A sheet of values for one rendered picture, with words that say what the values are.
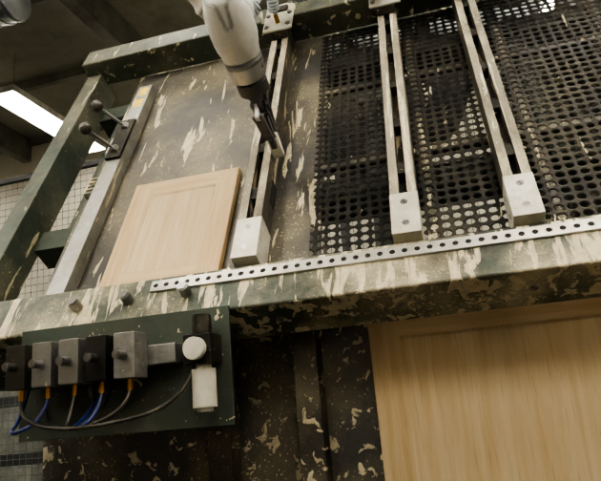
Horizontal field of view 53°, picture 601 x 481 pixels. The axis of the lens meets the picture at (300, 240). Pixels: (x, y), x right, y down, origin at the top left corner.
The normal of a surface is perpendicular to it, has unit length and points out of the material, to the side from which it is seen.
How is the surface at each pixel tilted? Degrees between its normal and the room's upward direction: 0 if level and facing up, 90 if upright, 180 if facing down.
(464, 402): 90
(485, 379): 90
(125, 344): 90
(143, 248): 60
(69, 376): 90
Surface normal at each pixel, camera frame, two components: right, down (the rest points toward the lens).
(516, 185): -0.26, -0.69
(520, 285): -0.06, 0.71
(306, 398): -0.26, -0.23
